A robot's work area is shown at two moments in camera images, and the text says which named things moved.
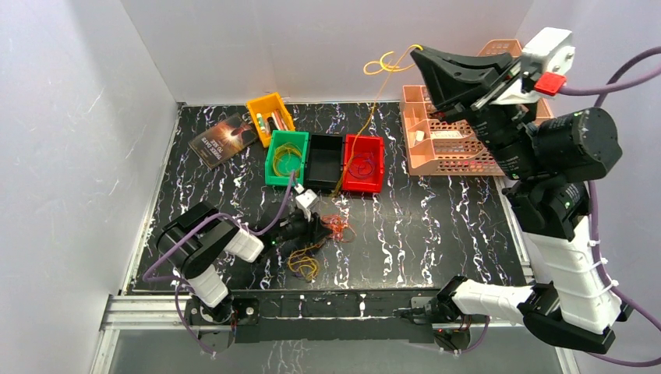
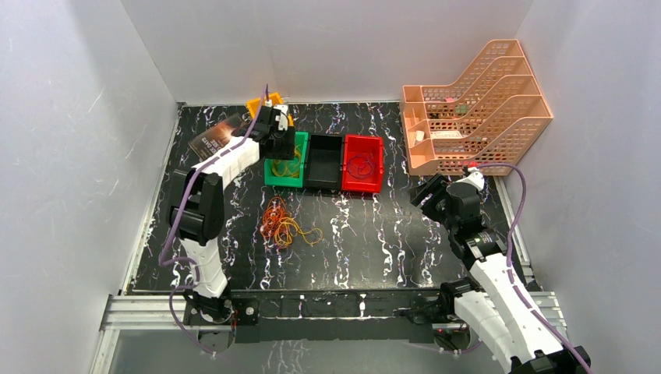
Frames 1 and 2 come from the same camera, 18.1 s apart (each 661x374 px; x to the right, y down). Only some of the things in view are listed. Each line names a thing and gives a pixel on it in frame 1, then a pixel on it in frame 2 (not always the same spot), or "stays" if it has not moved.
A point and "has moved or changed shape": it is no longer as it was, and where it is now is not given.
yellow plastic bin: (266, 105) stays
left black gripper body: (310, 227) -> (284, 147)
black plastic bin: (324, 163) stays
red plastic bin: (365, 171) stays
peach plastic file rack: (439, 143) stays
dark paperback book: (224, 140) stays
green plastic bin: (288, 151) stays
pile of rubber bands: (305, 261) has moved or changed shape
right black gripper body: (503, 128) -> (441, 210)
